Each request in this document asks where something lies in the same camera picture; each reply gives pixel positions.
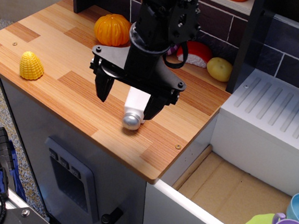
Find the yellow toy corn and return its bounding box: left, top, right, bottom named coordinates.
left=19, top=51, right=44, bottom=80

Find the wooden upper shelf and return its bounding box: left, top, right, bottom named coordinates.
left=209, top=0, right=255, bottom=16

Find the black oven door handle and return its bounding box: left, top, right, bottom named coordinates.
left=101, top=207, right=123, bottom=224

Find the white toy sink unit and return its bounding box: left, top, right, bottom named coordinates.
left=143, top=70, right=299, bottom=224

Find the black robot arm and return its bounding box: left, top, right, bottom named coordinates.
left=90, top=0, right=200, bottom=120

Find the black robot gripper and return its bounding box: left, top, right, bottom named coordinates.
left=90, top=25, right=188, bottom=120

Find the grey toy oven door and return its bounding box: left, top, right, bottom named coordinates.
left=45, top=137, right=99, bottom=223

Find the white salt shaker silver cap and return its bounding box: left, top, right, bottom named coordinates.
left=122, top=86, right=150, bottom=131

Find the purple white toy onion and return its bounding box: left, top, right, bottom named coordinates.
left=166, top=44, right=180, bottom=56

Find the yellow toy potato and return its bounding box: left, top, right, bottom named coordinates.
left=207, top=57, right=233, bottom=82

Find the orange toy pumpkin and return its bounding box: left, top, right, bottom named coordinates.
left=93, top=14, right=131, bottom=47

